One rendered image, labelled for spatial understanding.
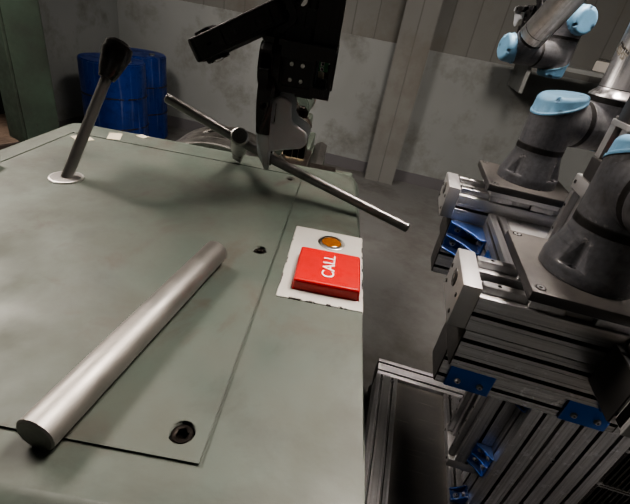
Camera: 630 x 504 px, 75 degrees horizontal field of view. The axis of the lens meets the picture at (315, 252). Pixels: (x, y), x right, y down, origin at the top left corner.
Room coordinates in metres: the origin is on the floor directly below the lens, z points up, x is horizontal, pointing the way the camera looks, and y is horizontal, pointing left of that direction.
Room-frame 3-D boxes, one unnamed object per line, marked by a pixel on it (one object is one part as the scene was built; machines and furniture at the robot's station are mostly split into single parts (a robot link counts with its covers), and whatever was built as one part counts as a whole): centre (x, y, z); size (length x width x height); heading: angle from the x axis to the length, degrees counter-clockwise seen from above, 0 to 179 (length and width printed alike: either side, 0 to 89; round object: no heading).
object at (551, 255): (0.62, -0.46, 1.21); 0.15 x 0.15 x 0.10
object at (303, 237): (0.34, -0.01, 1.23); 0.13 x 0.08 x 0.06; 0
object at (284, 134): (0.48, 0.06, 1.33); 0.06 x 0.03 x 0.09; 90
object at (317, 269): (0.32, -0.02, 1.26); 0.06 x 0.06 x 0.02; 0
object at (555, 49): (1.40, -0.58, 1.46); 0.11 x 0.08 x 0.11; 103
